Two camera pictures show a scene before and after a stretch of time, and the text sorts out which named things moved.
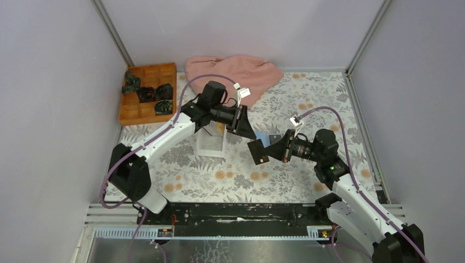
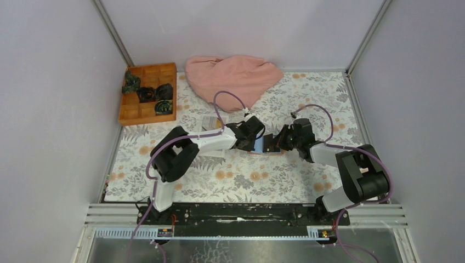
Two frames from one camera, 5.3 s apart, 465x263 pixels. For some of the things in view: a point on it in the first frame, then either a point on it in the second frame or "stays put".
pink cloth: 253,73 stays put
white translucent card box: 211,140 stays put
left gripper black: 239,124 → 250,147
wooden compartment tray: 131,110 stays put
